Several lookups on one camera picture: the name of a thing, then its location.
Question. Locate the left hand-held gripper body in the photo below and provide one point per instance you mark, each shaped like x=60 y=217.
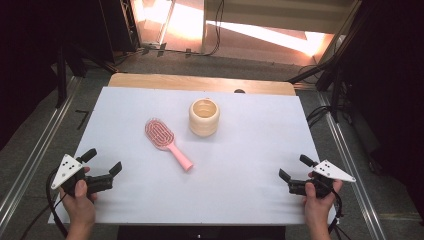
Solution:
x=68 y=171

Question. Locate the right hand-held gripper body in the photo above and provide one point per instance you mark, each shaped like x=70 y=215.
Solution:
x=328 y=171

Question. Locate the pink hairbrush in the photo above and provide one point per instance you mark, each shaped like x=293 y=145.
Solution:
x=160 y=135

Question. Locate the cream ribbed cup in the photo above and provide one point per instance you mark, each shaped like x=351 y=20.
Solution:
x=204 y=125

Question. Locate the person's left hand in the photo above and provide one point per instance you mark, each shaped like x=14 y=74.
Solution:
x=80 y=208

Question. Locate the person's right hand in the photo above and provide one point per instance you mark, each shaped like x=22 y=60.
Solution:
x=318 y=210

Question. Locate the white table board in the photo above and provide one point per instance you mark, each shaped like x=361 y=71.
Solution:
x=240 y=173

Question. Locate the black metal stand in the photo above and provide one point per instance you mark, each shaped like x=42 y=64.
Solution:
x=61 y=76
x=335 y=90

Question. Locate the wooden table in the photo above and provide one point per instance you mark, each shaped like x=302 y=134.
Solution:
x=200 y=83

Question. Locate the black cabinet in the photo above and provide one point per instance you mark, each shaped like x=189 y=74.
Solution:
x=121 y=26

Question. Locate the metal floor rail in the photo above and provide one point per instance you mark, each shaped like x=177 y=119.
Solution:
x=353 y=173
x=33 y=156

